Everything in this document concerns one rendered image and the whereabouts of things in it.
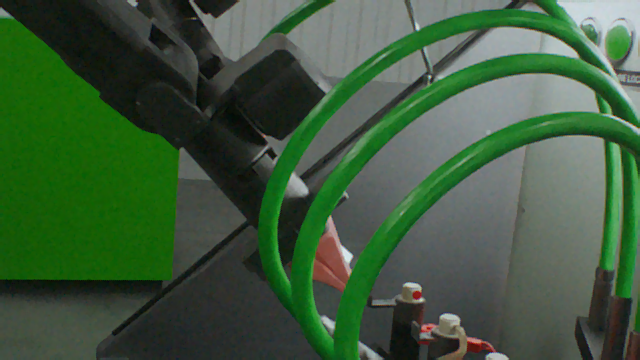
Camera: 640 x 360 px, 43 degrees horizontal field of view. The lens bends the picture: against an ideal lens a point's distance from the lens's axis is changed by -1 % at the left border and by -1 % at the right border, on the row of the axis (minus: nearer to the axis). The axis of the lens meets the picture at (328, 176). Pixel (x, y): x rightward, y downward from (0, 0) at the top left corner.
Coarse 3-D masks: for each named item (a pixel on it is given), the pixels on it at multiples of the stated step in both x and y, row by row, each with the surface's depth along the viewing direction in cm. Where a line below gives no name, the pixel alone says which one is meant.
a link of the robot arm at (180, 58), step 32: (0, 0) 58; (32, 0) 58; (64, 0) 58; (96, 0) 59; (32, 32) 59; (64, 32) 59; (96, 32) 59; (128, 32) 60; (160, 32) 65; (96, 64) 60; (128, 64) 60; (160, 64) 61; (192, 64) 65; (128, 96) 62; (192, 96) 62
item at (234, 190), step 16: (272, 160) 67; (240, 176) 67; (256, 176) 66; (224, 192) 68; (240, 192) 66; (256, 192) 66; (288, 192) 67; (304, 192) 68; (240, 208) 68; (256, 208) 67; (288, 208) 67; (304, 208) 66; (256, 224) 68; (288, 224) 66; (256, 240) 70; (256, 256) 67
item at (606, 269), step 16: (320, 0) 76; (336, 0) 77; (544, 0) 74; (288, 16) 77; (304, 16) 77; (560, 16) 74; (272, 32) 77; (288, 32) 77; (608, 112) 75; (608, 144) 75; (608, 160) 75; (608, 176) 76; (608, 192) 76; (608, 208) 76; (608, 224) 76; (608, 240) 76; (608, 256) 77; (608, 272) 77
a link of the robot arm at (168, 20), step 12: (144, 0) 82; (156, 0) 82; (168, 0) 82; (180, 0) 82; (192, 0) 82; (144, 12) 82; (156, 12) 81; (168, 12) 81; (180, 12) 81; (192, 12) 82; (204, 12) 83; (168, 24) 81
